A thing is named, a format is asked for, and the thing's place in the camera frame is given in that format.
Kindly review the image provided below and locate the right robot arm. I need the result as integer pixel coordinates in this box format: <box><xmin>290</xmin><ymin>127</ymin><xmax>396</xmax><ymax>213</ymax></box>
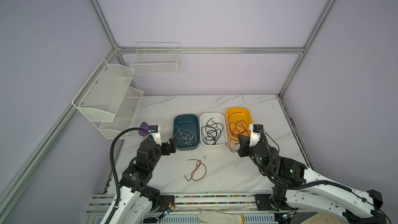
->
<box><xmin>238</xmin><ymin>126</ymin><xmax>392</xmax><ymax>224</ymax></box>

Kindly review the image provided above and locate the white plastic bin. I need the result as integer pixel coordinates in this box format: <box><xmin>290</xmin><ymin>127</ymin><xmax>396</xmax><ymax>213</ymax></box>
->
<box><xmin>200</xmin><ymin>112</ymin><xmax>228</xmax><ymax>148</ymax></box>

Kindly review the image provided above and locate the black cable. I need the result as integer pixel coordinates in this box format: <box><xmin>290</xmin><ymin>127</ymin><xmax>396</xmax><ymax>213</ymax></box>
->
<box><xmin>201</xmin><ymin>118</ymin><xmax>224</xmax><ymax>145</ymax></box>

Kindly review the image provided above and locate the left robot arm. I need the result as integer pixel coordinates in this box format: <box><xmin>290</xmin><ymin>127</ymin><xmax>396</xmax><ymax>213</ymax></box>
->
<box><xmin>102</xmin><ymin>125</ymin><xmax>176</xmax><ymax>224</ymax></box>

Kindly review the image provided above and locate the white wire basket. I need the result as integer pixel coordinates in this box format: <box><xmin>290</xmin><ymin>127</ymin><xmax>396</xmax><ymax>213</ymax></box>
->
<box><xmin>130</xmin><ymin>42</ymin><xmax>180</xmax><ymax>76</ymax></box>

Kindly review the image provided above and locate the yellow plastic bin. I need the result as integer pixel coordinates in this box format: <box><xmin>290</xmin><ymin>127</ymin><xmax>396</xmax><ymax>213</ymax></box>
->
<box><xmin>227</xmin><ymin>107</ymin><xmax>252</xmax><ymax>141</ymax></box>

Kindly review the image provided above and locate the white mesh two-tier shelf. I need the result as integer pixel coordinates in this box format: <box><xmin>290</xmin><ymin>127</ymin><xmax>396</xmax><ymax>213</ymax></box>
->
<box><xmin>72</xmin><ymin>60</ymin><xmax>144</xmax><ymax>140</ymax></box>

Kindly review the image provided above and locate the purple pink spatula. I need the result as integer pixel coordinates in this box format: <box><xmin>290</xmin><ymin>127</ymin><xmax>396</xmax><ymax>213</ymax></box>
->
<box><xmin>139</xmin><ymin>122</ymin><xmax>149</xmax><ymax>141</ymax></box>

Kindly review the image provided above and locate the beige cloth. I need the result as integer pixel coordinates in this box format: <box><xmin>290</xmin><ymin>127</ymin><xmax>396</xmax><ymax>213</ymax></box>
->
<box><xmin>302</xmin><ymin>214</ymin><xmax>340</xmax><ymax>224</ymax></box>

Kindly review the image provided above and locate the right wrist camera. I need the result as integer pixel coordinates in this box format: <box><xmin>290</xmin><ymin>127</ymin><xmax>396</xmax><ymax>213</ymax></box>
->
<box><xmin>249</xmin><ymin>124</ymin><xmax>264</xmax><ymax>147</ymax></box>

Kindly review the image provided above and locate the teal plastic bin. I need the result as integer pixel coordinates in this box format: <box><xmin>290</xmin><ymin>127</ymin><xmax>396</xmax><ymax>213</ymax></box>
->
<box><xmin>173</xmin><ymin>114</ymin><xmax>200</xmax><ymax>151</ymax></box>

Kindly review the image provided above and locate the white cable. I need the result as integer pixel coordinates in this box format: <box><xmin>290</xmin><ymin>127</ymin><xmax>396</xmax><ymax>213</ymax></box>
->
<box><xmin>174</xmin><ymin>123</ymin><xmax>199</xmax><ymax>147</ymax></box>

